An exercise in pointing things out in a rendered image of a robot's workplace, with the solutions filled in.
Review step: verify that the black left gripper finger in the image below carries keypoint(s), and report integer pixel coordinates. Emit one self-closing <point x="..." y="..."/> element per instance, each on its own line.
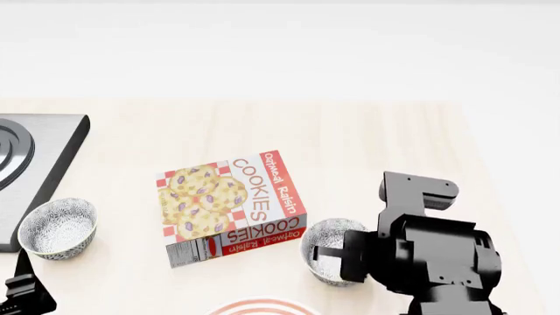
<point x="23" y="265"/>

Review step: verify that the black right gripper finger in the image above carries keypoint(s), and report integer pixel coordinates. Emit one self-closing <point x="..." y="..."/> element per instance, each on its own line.
<point x="356" y="256"/>
<point x="328" y="252"/>

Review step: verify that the black white patterned bowl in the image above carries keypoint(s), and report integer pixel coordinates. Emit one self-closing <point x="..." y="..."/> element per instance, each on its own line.
<point x="57" y="229"/>
<point x="326" y="234"/>

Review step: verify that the white plate red rings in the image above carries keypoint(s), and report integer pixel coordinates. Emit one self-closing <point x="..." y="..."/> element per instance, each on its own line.
<point x="262" y="307"/>

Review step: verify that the oatmeal raisin cookies box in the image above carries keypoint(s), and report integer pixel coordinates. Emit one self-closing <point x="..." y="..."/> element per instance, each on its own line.
<point x="227" y="210"/>

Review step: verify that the black round stove burner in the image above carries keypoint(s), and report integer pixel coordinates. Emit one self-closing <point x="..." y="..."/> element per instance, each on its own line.
<point x="19" y="144"/>

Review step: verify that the grey flat stove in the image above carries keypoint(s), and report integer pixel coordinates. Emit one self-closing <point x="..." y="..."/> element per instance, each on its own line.
<point x="52" y="144"/>

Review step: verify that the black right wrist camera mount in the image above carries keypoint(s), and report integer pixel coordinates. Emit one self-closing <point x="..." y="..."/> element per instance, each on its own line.
<point x="415" y="193"/>

